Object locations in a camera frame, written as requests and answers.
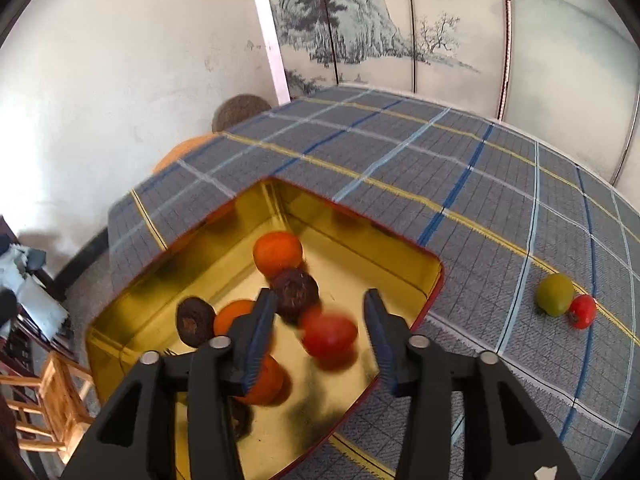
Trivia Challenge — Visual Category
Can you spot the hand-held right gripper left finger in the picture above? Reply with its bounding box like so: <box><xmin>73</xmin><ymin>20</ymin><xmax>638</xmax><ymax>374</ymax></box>
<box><xmin>60</xmin><ymin>287</ymin><xmax>279</xmax><ymax>480</ymax></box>

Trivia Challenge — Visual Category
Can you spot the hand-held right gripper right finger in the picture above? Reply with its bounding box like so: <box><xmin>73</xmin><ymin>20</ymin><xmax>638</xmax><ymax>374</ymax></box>
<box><xmin>363</xmin><ymin>288</ymin><xmax>583</xmax><ymax>480</ymax></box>

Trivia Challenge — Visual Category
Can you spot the orange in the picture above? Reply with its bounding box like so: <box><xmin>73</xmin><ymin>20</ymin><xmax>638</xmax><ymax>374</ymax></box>
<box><xmin>213</xmin><ymin>300</ymin><xmax>257</xmax><ymax>338</ymax></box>
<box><xmin>252</xmin><ymin>231</ymin><xmax>304</xmax><ymax>278</ymax></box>
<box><xmin>235</xmin><ymin>355</ymin><xmax>285</xmax><ymax>407</ymax></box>

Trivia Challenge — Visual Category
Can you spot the red tomato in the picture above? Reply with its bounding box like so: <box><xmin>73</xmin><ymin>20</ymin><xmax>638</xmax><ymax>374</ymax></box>
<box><xmin>567</xmin><ymin>294</ymin><xmax>598</xmax><ymax>330</ymax></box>
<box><xmin>300</xmin><ymin>312</ymin><xmax>359</xmax><ymax>361</ymax></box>

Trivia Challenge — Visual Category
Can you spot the dark brown mangosteen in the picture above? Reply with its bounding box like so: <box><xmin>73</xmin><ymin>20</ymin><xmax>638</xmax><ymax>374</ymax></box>
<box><xmin>230</xmin><ymin>397</ymin><xmax>253</xmax><ymax>441</ymax></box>
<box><xmin>270</xmin><ymin>267</ymin><xmax>321</xmax><ymax>323</ymax></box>
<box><xmin>176</xmin><ymin>296</ymin><xmax>217</xmax><ymax>348</ymax></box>

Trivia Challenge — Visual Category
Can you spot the red and gold tin box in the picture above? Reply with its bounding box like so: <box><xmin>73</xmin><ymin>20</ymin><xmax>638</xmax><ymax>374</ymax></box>
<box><xmin>85</xmin><ymin>176</ymin><xmax>445</xmax><ymax>480</ymax></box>

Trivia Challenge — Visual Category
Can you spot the olive green tomato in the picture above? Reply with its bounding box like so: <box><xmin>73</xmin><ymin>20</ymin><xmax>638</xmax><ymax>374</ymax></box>
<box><xmin>536</xmin><ymin>273</ymin><xmax>575</xmax><ymax>317</ymax></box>

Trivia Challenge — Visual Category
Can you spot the orange round stool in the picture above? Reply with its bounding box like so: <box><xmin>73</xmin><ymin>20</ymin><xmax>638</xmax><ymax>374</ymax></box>
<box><xmin>152</xmin><ymin>134</ymin><xmax>221</xmax><ymax>173</ymax></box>

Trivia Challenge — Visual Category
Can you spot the wooden chair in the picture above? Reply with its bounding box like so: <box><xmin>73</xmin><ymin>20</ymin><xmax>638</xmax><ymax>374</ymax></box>
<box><xmin>0</xmin><ymin>352</ymin><xmax>101</xmax><ymax>463</ymax></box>

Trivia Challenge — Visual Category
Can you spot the brown round woven cushion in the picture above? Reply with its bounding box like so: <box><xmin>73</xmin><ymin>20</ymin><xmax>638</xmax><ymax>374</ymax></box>
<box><xmin>211</xmin><ymin>94</ymin><xmax>273</xmax><ymax>133</ymax></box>

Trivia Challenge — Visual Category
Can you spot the grey white cloth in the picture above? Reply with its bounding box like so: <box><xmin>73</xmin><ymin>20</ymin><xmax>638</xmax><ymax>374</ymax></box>
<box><xmin>0</xmin><ymin>245</ymin><xmax>69</xmax><ymax>341</ymax></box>

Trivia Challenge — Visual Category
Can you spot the landscape painted folding screen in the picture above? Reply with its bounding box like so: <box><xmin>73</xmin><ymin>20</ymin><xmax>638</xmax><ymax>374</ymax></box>
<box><xmin>262</xmin><ymin>0</ymin><xmax>640</xmax><ymax>186</ymax></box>

